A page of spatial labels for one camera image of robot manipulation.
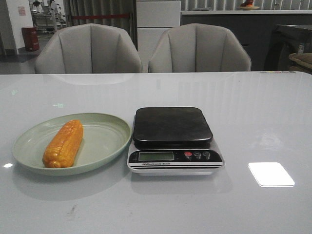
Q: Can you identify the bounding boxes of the orange corn cob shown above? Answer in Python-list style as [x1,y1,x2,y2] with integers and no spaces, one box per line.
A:
[42,119,83,168]

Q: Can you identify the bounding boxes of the black digital kitchen scale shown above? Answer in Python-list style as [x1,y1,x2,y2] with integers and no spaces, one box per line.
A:
[127,107,225,176]

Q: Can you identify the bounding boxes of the right grey upholstered chair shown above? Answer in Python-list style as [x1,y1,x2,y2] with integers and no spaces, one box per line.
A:
[148,23,252,73]

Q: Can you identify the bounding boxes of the grey upholstered chair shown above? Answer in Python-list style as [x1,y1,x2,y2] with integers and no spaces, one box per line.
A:
[148,23,252,73]
[35,23,142,74]

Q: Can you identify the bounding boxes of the light green plate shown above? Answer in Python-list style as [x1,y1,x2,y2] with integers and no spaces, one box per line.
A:
[13,113,132,176]

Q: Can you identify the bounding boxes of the left grey upholstered chair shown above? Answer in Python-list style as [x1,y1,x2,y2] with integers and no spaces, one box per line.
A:
[35,23,142,74]

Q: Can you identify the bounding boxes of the white cabinet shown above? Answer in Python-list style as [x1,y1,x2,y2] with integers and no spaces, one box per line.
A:
[136,0,181,73]

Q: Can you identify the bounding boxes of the grey counter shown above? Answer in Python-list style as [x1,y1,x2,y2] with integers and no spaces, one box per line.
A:
[181,10,312,71]

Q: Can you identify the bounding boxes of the fruit bowl on counter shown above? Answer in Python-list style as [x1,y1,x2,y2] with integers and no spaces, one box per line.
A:
[238,0,260,10]

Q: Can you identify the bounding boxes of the red trash bin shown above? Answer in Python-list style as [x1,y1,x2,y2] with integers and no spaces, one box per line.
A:
[21,26,39,52]

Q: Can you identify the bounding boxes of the dark appliance at right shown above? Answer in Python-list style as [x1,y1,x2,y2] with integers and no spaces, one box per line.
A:
[264,25,312,71]

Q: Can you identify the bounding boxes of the tan cushion at right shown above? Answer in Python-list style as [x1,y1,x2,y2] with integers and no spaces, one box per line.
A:
[289,53,312,74]

